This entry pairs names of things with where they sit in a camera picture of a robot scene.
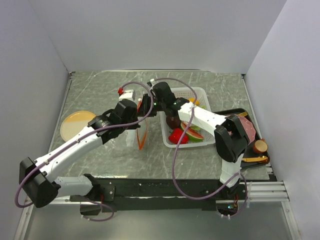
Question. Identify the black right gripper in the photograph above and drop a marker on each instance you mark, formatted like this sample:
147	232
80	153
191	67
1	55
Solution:
144	107

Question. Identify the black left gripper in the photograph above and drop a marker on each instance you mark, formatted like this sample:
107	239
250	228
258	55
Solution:
134	126

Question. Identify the clear zip bag orange zipper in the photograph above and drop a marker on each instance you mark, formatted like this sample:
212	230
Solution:
137	137

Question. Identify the red bell pepper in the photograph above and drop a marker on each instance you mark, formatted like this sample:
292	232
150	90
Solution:
175	136

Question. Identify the watermelon slice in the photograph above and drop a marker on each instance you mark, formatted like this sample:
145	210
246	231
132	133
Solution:
193	136

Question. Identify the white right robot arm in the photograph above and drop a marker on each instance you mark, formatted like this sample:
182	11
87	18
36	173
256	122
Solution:
232	134

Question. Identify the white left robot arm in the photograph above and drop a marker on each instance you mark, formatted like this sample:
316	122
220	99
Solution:
40	179

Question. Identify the dark red apple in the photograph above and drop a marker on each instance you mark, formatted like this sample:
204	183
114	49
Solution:
173	122

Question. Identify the white plastic basket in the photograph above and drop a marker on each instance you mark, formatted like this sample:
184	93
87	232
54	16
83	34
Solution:
203	102

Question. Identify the yellow round plate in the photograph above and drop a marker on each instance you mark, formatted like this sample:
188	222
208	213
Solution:
74	123

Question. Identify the gold fork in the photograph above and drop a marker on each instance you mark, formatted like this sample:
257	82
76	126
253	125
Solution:
242	114

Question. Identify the pink plate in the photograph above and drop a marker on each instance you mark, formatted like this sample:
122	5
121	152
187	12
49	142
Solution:
249	129

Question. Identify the black tray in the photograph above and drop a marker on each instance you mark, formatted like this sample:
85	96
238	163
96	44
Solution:
248	152

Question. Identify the brown cup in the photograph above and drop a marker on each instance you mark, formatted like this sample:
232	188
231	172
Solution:
260	146

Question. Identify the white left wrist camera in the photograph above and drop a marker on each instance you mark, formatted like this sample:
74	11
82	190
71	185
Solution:
128	94

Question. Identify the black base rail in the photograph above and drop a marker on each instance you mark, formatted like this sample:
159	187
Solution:
125	194

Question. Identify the aluminium frame rail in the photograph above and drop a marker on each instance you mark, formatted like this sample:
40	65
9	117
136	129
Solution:
258	191

